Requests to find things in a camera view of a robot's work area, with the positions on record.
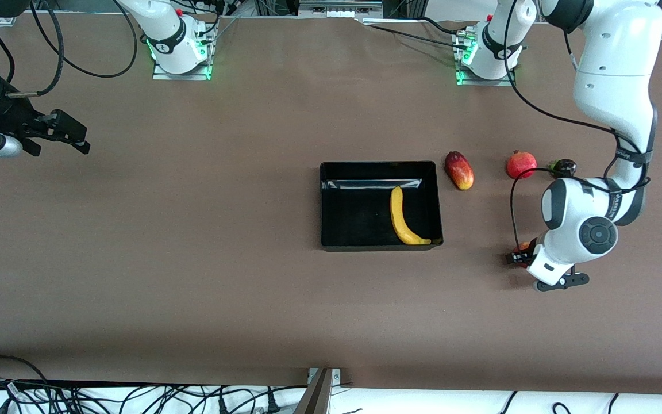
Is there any red yellow apple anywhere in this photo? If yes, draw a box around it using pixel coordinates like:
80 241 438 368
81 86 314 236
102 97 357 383
511 241 534 269

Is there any yellow banana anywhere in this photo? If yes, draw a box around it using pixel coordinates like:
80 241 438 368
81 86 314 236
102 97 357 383
390 186 432 246

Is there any red pomegranate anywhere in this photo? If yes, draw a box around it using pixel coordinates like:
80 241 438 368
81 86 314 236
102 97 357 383
506 149 538 180

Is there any dark purple mangosteen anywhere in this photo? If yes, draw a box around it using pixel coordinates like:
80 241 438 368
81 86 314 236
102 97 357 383
548 159 578 179

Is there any red yellow mango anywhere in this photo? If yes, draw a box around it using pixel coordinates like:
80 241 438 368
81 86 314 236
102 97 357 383
444 151 475 191

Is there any black rectangular plastic tray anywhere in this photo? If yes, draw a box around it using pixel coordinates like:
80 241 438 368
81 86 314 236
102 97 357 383
320 160 444 252

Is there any black cable with metal connector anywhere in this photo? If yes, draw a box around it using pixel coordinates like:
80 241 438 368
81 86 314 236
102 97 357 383
5 0 65 97

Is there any black looping right arm cable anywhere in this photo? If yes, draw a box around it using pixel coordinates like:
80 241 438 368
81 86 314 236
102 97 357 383
44 0 138 79

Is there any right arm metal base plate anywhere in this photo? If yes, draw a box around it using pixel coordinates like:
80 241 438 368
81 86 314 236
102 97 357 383
152 23 214 81

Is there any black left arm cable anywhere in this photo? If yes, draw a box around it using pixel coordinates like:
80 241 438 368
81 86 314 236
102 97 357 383
503 0 653 254

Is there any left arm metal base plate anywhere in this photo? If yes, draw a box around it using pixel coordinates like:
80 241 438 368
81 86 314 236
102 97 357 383
455 32 517 87

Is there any small metal corner bracket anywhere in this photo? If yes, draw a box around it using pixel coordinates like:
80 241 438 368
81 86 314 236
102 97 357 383
307 367 342 385

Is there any black cable on table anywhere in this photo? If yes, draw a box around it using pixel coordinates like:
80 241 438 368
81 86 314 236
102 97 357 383
360 16 471 51

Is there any aluminium profile post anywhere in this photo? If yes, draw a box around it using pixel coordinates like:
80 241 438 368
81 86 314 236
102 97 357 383
292 368 334 414

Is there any silver metal frame bracket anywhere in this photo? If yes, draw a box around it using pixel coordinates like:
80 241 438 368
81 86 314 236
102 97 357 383
298 0 384 19

